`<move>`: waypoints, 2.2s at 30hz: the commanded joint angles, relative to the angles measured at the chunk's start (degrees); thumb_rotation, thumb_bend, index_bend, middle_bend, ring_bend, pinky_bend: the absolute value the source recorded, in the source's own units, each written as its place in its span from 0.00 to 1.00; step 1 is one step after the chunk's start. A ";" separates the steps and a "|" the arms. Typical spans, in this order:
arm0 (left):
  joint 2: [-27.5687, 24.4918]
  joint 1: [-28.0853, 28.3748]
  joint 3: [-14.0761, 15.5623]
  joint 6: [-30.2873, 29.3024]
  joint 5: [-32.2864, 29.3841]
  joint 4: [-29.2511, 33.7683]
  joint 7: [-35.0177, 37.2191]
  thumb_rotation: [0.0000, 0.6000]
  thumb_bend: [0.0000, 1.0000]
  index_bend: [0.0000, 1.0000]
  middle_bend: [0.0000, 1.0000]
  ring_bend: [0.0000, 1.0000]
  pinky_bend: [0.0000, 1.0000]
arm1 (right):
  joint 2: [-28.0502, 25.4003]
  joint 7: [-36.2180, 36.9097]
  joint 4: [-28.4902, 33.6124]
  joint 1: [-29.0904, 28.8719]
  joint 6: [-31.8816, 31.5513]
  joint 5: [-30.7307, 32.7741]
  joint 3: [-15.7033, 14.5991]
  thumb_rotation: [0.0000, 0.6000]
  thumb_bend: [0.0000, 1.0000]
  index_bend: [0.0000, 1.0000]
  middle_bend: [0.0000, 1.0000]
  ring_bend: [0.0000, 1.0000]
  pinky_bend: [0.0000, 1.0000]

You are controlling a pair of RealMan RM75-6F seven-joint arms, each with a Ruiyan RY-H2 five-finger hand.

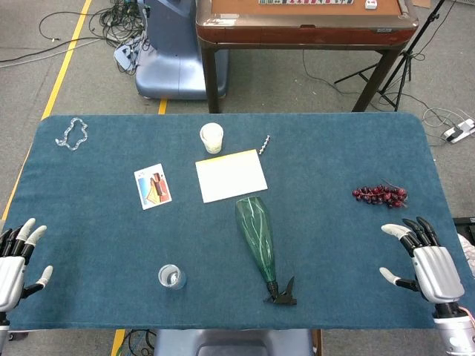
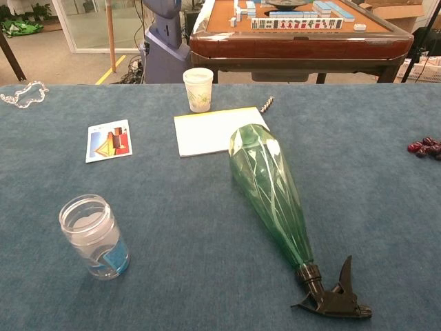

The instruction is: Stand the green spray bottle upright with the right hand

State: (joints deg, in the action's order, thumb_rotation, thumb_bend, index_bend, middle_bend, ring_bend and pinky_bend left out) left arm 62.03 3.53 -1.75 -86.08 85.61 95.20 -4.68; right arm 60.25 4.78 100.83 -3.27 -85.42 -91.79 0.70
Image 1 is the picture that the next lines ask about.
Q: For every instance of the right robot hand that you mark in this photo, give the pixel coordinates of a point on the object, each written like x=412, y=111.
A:
x=438, y=272

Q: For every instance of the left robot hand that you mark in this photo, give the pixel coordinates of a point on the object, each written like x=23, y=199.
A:
x=9, y=272

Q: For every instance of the green spray bottle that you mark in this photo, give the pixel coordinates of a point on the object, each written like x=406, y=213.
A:
x=258, y=237

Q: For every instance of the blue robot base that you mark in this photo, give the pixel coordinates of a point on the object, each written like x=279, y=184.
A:
x=174, y=55

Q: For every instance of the red grape bunch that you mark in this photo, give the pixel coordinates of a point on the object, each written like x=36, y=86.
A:
x=382, y=195

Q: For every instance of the white power strip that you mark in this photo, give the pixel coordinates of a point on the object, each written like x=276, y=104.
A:
x=460, y=130

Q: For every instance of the clear glass cup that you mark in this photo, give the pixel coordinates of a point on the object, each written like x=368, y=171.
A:
x=171, y=277

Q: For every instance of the illustrated playing card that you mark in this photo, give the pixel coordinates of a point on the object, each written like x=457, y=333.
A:
x=153, y=186

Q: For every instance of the blue table cloth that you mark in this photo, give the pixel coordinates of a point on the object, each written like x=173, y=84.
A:
x=237, y=237

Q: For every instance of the black tripod stand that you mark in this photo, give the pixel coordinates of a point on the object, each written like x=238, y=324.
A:
x=401, y=63

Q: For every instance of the small metal screw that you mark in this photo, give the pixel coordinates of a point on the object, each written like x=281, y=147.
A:
x=265, y=145

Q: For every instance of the grey blue robot torso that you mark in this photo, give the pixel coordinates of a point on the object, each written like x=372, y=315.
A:
x=234, y=343

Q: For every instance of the white notepad with yellow edge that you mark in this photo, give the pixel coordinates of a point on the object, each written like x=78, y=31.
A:
x=231, y=176

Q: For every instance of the white plastic cup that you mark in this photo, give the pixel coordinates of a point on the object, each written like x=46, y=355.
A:
x=212, y=138

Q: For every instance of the white mahjong dice box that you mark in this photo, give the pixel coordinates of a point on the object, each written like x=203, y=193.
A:
x=370, y=4

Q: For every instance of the brown mahjong table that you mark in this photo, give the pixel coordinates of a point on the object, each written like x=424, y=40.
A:
x=304, y=26

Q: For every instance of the mahjong tile row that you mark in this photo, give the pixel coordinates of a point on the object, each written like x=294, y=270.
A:
x=306, y=2

